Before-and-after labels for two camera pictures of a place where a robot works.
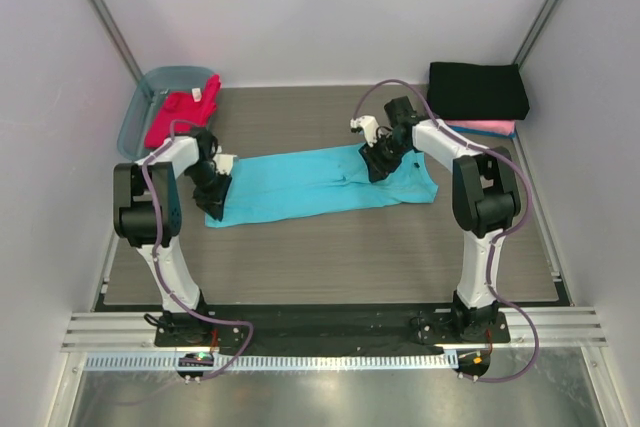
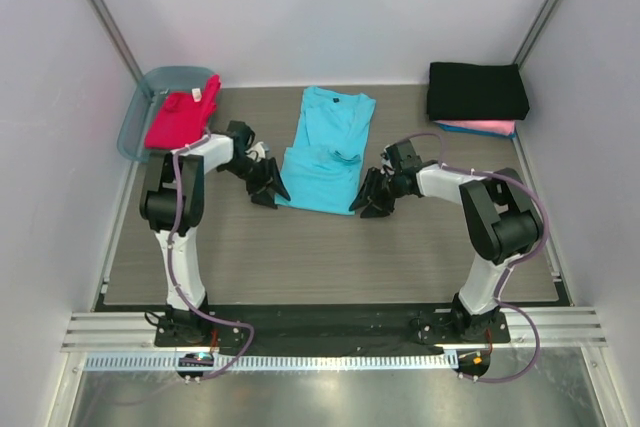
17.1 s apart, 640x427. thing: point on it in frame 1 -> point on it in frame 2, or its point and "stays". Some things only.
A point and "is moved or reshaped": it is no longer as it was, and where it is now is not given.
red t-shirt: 196,105 stays
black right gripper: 378,158 -> 384,187
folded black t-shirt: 476,91 stays
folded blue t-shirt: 487,132 stays
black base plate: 333,326 stays
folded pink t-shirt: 499,126 stays
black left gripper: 214,203 -> 269,172
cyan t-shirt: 272,187 is moved or reshaped
